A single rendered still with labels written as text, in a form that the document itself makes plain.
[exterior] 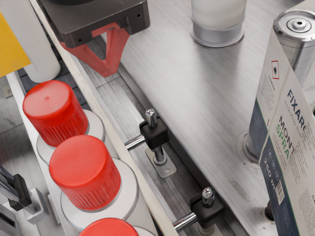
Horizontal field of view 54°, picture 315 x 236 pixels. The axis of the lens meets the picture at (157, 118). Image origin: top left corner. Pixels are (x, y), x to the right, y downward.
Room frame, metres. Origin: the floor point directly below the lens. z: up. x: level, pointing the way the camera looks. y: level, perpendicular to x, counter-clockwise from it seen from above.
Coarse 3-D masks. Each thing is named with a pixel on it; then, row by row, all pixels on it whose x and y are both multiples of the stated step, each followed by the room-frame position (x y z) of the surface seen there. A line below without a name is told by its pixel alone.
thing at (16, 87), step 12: (12, 72) 0.31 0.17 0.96; (12, 84) 0.29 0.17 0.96; (24, 96) 0.26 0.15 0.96; (24, 120) 0.23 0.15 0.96; (36, 132) 0.21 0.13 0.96; (36, 144) 0.19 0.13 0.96; (36, 156) 0.18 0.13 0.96; (48, 168) 0.16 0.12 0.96; (48, 180) 0.15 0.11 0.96; (60, 192) 0.13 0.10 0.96; (60, 216) 0.11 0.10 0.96; (72, 228) 0.10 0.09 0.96
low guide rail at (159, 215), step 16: (32, 0) 0.55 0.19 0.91; (48, 32) 0.45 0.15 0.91; (80, 80) 0.32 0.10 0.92; (96, 112) 0.26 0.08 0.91; (112, 128) 0.23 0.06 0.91; (112, 144) 0.20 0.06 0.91; (128, 160) 0.18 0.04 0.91; (144, 192) 0.14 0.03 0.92; (160, 208) 0.12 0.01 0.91; (160, 224) 0.10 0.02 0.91
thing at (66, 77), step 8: (56, 48) 0.45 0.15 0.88; (56, 56) 0.42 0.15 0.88; (64, 64) 0.40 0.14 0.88; (24, 72) 0.40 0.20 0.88; (64, 72) 0.38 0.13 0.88; (24, 80) 0.38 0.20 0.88; (64, 80) 0.36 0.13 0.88; (72, 80) 0.36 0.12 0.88; (72, 88) 0.34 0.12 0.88; (80, 96) 0.32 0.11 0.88; (80, 104) 0.31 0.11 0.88; (88, 104) 0.30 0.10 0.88; (152, 216) 0.12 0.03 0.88; (160, 232) 0.10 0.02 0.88
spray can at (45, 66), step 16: (0, 0) 0.36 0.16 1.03; (16, 0) 0.37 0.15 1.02; (16, 16) 0.37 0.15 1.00; (32, 16) 0.38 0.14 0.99; (16, 32) 0.36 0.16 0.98; (32, 32) 0.37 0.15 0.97; (32, 48) 0.36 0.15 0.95; (48, 48) 0.38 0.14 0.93; (32, 64) 0.36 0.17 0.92; (48, 64) 0.37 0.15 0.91; (32, 80) 0.37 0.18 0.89; (48, 80) 0.36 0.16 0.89
